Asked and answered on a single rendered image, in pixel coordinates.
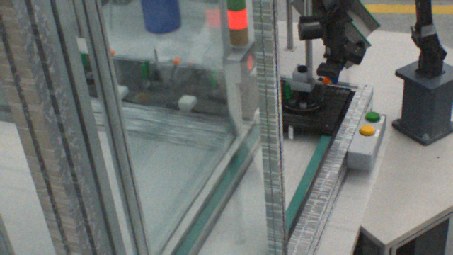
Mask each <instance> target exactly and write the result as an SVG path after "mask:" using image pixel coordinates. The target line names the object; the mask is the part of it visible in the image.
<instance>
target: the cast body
mask: <svg viewBox="0 0 453 255"><path fill-rule="evenodd" d="M286 83H290V86H291V90H295V91H305V92H311V91H312V89H313V87H314V85H315V78H314V77H311V68H310V67H307V66H306V65H299V66H296V67H295V69H294V71H293V72H292V80H289V79H287V80H286Z"/></svg>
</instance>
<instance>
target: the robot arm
mask: <svg viewBox="0 0 453 255"><path fill-rule="evenodd" d="M354 1H355V0H323V3H322V5H321V6H320V7H319V8H318V9H317V11H316V12H317V15H315V16H300V17H299V22H298V25H297V27H298V35H299V40H300V41H304V40H316V39H320V38H322V37H323V35H324V26H325V25H326V39H325V40H324V42H323V45H325V46H326V52H325V53H324V55H323V58H325V59H327V60H326V62H322V63H320V65H319V66H318V68H317V70H316V75H317V76H319V77H329V79H330V80H331V81H332V83H333V84H337V83H338V78H339V76H340V72H341V71H342V70H343V68H344V67H345V65H344V64H346V62H347V61H349V62H354V63H355V64H357V65H360V64H361V62H362V61H363V57H364V55H365V53H366V47H365V44H364V42H363V41H362V40H359V41H358V42H356V43H352V42H351V41H350V40H349V39H348V38H347V37H346V36H345V23H351V22H353V19H352V16H351V15H350V14H349V13H347V11H348V9H350V8H351V6H352V5H353V3H354ZM326 12H327V14H326ZM415 12H416V23H415V26H411V30H412V36H411V38H412V41H413V42H414V44H415V46H416V47H418V48H419V49H420V54H419V58H418V68H417V69H415V72H417V73H419V74H421V75H423V76H424V77H427V78H428V79H434V78H435V77H438V76H439V75H441V74H444V73H445V70H444V69H443V62H444V59H445V57H446V55H447V52H446V51H445V49H444V48H443V46H442V45H441V44H440V41H439V38H438V35H437V31H436V30H435V27H434V25H433V22H432V5H431V0H415ZM364 47H365V48H364Z"/></svg>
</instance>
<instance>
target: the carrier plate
mask: <svg viewBox="0 0 453 255"><path fill-rule="evenodd" d="M285 84H286V80H285V79H281V80H280V88H281V95H282V94H283V93H284V92H285ZM322 86H323V85H322V84H315V85H314V87H315V88H318V89H320V90H321V88H322ZM333 89H338V94H332V90H333ZM324 93H325V94H326V96H327V104H326V107H325V108H324V109H323V110H322V111H321V112H319V113H317V114H314V115H308V116H298V115H292V114H289V113H287V112H286V111H284V110H283V109H282V128H283V129H289V126H290V125H291V126H294V130H296V131H301V132H310V133H314V134H319V135H328V136H332V134H333V132H334V130H335V128H336V125H337V124H338V121H339V119H340V117H341V115H342V113H343V111H344V108H345V106H346V104H347V101H348V99H349V97H350V94H351V89H349V88H344V87H338V86H327V87H326V90H325V92H324Z"/></svg>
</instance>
